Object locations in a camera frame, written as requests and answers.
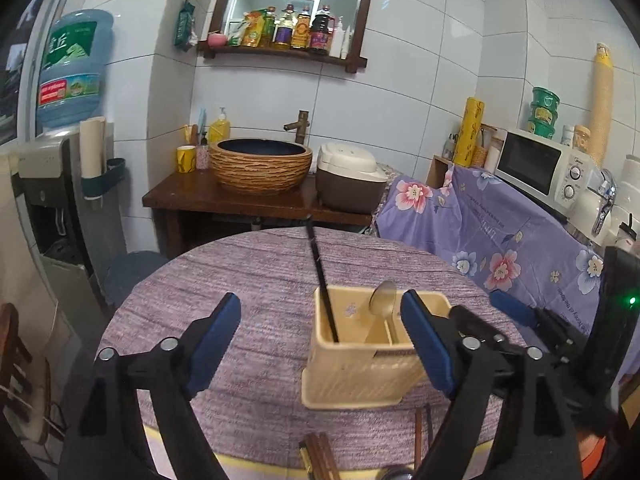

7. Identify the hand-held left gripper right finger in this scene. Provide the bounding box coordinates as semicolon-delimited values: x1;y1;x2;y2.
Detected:
400;289;586;480

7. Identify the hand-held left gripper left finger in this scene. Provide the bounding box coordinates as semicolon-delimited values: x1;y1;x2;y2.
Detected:
60;291;242;480

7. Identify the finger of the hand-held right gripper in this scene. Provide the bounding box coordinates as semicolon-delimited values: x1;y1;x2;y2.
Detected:
489;290;581;366

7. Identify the beige plastic utensil holder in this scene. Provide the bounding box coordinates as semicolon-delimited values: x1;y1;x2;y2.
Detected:
300;285;453;409

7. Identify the pale metal spoon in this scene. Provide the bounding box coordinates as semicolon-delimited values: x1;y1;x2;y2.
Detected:
364;280;398;345

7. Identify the purple woven tablecloth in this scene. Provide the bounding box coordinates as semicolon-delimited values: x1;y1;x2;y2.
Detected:
94;226;533;480

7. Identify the white bottle with black cap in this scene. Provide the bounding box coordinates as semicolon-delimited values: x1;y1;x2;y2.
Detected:
615;220;638;253

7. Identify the purple floral cloth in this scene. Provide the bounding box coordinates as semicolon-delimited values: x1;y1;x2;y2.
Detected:
372;162;621;361

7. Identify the black chopstick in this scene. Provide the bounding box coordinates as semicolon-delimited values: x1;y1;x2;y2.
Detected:
305;214;341;343

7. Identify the white microwave oven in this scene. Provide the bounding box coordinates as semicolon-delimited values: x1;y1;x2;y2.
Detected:
494;128;601;211

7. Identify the dark wooden washstand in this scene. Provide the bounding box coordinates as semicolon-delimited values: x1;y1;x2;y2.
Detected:
142;167;373;256

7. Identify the small wooden box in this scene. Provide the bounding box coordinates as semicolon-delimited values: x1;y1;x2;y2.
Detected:
426;154;456;188

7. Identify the brown and white rice cooker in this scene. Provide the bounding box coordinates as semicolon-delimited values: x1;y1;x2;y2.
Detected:
315;143;390;214

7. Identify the woven pattern wash basin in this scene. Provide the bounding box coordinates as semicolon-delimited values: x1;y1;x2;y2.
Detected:
208;138;314;196

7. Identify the yellow wrap roll box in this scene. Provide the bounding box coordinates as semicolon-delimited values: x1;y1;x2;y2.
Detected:
452;97;485;168

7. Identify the teal cup holder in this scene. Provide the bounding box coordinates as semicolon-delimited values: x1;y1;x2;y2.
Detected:
81;158;127;198

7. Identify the dark wooden chair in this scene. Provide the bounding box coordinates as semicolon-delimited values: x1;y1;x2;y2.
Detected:
0;302;56;443

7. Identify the tall yellow paper cup stack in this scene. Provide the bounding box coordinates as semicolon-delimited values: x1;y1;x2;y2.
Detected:
587;42;615;168

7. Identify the yellow soap pump bottle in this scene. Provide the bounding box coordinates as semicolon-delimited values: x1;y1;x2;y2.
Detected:
209;106;231;143

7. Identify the white paper cup stack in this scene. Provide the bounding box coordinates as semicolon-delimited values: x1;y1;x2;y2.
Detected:
80;116;107;181

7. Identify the bronze bamboo faucet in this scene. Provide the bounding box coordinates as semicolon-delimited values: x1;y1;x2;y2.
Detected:
283;110;311;145

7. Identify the white water dispenser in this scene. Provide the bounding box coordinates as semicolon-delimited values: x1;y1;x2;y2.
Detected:
10;127;128;341

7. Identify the blue water bottle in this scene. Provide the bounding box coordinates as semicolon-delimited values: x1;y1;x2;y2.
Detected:
37;8;115;129

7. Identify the yellow pouch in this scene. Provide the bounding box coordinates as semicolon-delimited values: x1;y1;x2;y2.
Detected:
240;10;268;48

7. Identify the green hanging packet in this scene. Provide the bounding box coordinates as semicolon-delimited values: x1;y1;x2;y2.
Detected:
173;0;198;52

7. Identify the yellow oil bottle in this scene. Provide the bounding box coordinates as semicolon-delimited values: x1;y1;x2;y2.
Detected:
274;4;297;50

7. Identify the amber sauce bottle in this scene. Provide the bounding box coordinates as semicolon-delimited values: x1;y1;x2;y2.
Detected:
291;6;312;51

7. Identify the green glass bottle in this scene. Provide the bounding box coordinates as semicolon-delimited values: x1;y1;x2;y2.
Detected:
262;6;278;47

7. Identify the dark soy sauce bottle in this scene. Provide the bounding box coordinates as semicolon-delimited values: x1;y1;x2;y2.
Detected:
308;5;335;56

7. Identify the dark photo panel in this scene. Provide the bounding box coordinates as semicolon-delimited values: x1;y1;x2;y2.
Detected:
0;0;71;146

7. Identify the white kettle with metal handle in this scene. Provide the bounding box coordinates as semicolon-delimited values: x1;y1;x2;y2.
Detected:
570;167;621;241

